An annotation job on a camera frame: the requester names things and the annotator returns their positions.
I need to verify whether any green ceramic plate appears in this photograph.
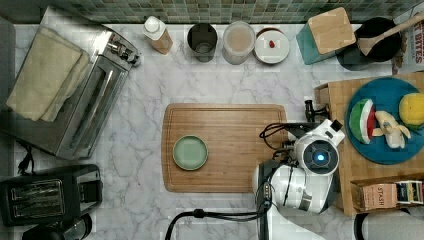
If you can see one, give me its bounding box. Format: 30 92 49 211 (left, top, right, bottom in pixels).
172 135 208 171

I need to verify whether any wooden spoon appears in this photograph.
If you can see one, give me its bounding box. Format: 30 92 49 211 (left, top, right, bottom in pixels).
357 12 424 56

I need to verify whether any beige folded towel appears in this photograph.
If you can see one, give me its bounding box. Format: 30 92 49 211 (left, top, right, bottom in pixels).
6 27 90 122

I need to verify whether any black pot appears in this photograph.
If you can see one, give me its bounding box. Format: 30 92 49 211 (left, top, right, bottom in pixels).
336 17 402 71

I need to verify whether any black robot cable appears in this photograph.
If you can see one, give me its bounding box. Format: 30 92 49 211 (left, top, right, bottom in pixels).
164 208 268 240

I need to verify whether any white bowl with red item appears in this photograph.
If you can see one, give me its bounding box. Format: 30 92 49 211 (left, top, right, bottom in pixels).
254 28 290 65

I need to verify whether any brown stash tea box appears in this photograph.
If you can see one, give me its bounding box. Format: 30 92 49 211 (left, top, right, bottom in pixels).
353 184 398 211

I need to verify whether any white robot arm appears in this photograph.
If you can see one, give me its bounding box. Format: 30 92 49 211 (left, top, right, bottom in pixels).
252 119 345 240

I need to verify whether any glass jar with snacks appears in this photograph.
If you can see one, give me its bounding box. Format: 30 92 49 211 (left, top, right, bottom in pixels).
222 21 255 65

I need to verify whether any wooden drawer cabinet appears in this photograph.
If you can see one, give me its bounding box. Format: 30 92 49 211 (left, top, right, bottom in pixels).
315 72 423 215

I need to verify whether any toy peeled banana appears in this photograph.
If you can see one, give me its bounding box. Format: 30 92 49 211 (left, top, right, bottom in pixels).
372 111 411 149

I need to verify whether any black kettle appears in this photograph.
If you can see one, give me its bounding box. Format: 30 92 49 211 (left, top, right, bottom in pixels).
22 214 92 240

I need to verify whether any dark round container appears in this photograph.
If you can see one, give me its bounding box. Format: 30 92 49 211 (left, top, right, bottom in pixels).
187 23 218 63

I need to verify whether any stainless toaster oven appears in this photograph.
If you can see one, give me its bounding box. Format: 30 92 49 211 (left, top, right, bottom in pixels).
1 6 140 160

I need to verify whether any blue round plate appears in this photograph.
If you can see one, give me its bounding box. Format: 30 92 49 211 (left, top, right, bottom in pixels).
345 77 423 165

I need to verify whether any yellow toy fruit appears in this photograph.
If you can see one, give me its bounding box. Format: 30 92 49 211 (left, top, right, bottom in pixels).
399 93 424 125

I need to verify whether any toy watermelon slice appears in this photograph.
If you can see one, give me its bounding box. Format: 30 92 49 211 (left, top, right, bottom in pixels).
349 99 375 144

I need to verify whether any bamboo cutting board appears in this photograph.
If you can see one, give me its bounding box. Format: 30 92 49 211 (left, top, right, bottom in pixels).
161 103 287 193

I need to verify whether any bottle with white cap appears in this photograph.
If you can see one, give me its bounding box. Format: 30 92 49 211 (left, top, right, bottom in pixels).
142 16 173 55

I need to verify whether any black slot toaster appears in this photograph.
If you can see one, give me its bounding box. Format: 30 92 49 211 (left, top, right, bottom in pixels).
1 164 103 226

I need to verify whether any snack box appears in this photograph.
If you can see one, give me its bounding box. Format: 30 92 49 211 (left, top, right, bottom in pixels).
392 21 424 75

